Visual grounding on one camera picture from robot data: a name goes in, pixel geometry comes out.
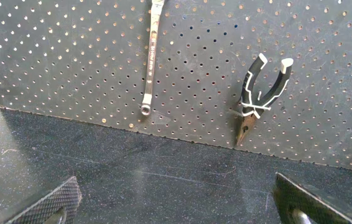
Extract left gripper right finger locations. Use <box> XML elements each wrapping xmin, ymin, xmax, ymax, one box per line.
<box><xmin>272</xmin><ymin>172</ymin><xmax>352</xmax><ymax>224</ymax></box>

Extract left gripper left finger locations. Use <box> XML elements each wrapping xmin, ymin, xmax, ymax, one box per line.
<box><xmin>0</xmin><ymin>175</ymin><xmax>83</xmax><ymax>224</ymax></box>

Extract black and white pliers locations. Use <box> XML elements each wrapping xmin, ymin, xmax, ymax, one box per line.
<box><xmin>234</xmin><ymin>52</ymin><xmax>294</xmax><ymax>147</ymax></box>

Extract wrench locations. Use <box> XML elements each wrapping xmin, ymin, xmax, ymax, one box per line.
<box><xmin>141</xmin><ymin>0</ymin><xmax>166</xmax><ymax>116</ymax></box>

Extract black pegboard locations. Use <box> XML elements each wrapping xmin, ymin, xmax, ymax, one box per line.
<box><xmin>0</xmin><ymin>0</ymin><xmax>352</xmax><ymax>174</ymax></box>

